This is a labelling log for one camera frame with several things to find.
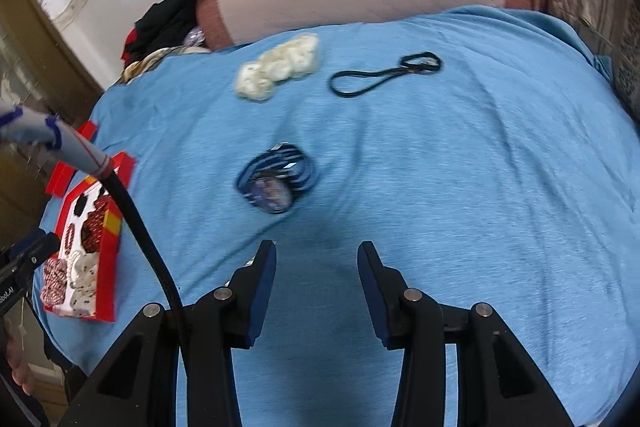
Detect white sheer dotted scrunchie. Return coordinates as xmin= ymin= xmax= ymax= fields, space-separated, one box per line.
xmin=235 ymin=33 xmax=321 ymax=102

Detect red box with white inside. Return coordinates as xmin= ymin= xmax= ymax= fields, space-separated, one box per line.
xmin=40 ymin=152 xmax=137 ymax=323

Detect black cable with white sleeve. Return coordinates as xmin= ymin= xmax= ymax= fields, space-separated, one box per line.
xmin=0 ymin=104 xmax=193 ymax=343

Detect red bead bracelet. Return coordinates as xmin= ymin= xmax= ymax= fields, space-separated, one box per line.
xmin=60 ymin=224 xmax=78 ymax=258

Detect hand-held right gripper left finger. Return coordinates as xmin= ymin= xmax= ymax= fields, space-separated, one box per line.
xmin=65 ymin=239 xmax=277 ymax=427

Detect patterned beige cloth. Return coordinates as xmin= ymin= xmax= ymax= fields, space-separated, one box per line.
xmin=120 ymin=44 xmax=213 ymax=85

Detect person's left hand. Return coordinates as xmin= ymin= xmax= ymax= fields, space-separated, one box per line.
xmin=0 ymin=319 xmax=36 ymax=398

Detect red dotted scrunchie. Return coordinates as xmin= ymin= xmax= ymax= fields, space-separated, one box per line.
xmin=80 ymin=197 xmax=113 ymax=253

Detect thick black hair tie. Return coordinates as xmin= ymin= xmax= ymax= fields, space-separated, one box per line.
xmin=398 ymin=51 xmax=444 ymax=76

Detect dark clothes pile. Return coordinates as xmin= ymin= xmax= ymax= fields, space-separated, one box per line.
xmin=122 ymin=0 xmax=203 ymax=65

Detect red plaid scrunchie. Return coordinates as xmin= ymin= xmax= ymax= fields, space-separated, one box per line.
xmin=41 ymin=257 xmax=71 ymax=305

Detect blue blanket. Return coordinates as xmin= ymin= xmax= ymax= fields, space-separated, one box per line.
xmin=32 ymin=4 xmax=640 ymax=427

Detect black scrunchie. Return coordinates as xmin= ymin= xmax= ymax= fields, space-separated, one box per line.
xmin=70 ymin=192 xmax=96 ymax=220

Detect purple patterned cloth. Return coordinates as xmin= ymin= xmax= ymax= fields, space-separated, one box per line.
xmin=182 ymin=27 xmax=207 ymax=49

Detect blue striped hair tie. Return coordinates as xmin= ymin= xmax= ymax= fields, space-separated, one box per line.
xmin=236 ymin=142 xmax=319 ymax=214

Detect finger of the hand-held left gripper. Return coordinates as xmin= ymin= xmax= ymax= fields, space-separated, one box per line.
xmin=7 ymin=232 xmax=62 ymax=274

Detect red box lid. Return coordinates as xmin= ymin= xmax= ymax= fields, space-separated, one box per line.
xmin=47 ymin=121 xmax=98 ymax=198

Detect white black-dotted scrunchie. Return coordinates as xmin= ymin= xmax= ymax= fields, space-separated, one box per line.
xmin=67 ymin=252 xmax=101 ymax=315

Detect thin black hair tie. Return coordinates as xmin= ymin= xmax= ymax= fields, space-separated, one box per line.
xmin=328 ymin=66 xmax=403 ymax=99

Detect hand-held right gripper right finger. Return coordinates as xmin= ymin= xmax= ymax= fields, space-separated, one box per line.
xmin=357 ymin=241 xmax=573 ymax=427

